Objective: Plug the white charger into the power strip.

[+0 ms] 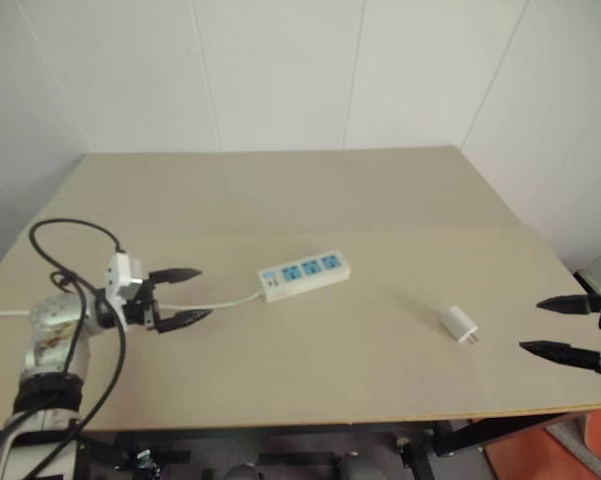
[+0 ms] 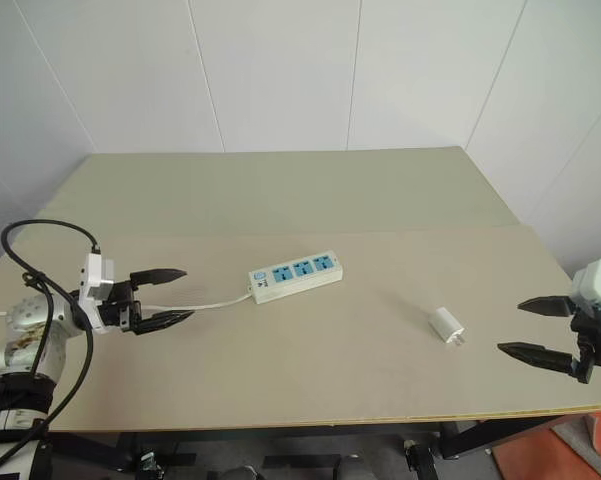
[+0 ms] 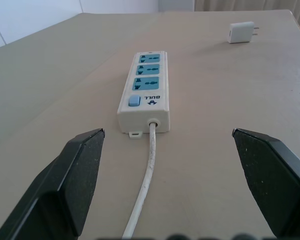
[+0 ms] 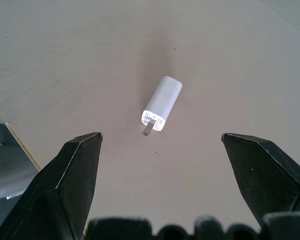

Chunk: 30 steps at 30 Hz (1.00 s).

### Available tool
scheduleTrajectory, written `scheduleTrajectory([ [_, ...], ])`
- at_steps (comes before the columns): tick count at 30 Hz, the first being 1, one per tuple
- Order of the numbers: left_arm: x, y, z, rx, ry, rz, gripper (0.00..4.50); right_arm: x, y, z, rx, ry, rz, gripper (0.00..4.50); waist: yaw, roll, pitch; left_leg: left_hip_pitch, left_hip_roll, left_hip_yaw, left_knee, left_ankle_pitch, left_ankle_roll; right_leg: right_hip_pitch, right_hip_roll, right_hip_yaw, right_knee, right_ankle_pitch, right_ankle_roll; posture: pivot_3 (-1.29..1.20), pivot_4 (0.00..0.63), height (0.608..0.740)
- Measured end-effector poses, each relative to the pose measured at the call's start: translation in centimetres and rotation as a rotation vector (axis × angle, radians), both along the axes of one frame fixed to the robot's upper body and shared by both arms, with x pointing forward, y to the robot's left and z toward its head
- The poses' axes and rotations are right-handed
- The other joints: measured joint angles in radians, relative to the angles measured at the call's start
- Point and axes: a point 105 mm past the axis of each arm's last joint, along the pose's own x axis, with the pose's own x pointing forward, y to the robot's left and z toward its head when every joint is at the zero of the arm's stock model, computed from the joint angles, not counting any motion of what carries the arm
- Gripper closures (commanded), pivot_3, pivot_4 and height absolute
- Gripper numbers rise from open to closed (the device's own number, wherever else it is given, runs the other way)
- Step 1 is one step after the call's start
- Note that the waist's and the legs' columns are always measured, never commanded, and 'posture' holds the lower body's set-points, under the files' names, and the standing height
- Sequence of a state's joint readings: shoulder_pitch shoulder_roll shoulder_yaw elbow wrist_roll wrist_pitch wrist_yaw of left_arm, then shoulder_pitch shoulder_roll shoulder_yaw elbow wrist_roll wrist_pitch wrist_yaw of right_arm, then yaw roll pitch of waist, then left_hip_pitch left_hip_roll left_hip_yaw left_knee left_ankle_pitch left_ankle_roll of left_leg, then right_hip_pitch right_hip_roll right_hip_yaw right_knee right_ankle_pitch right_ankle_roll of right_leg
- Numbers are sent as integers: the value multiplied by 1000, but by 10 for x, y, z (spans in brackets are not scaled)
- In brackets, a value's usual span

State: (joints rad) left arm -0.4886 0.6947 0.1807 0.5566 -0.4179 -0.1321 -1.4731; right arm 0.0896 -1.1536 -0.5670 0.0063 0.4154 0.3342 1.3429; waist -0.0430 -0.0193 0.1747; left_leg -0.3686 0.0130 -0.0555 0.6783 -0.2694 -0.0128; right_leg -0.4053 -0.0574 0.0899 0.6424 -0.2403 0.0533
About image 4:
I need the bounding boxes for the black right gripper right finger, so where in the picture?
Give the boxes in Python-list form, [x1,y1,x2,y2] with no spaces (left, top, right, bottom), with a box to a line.
[221,132,300,230]

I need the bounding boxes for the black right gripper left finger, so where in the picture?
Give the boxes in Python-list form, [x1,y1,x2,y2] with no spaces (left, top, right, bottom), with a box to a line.
[0,131,103,240]

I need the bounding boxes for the white plug adapter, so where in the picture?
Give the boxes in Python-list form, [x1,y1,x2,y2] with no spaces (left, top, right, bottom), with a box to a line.
[140,75,183,138]

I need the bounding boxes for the silver robot body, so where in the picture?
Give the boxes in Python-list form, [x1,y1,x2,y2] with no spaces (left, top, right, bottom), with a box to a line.
[0,103,40,201]

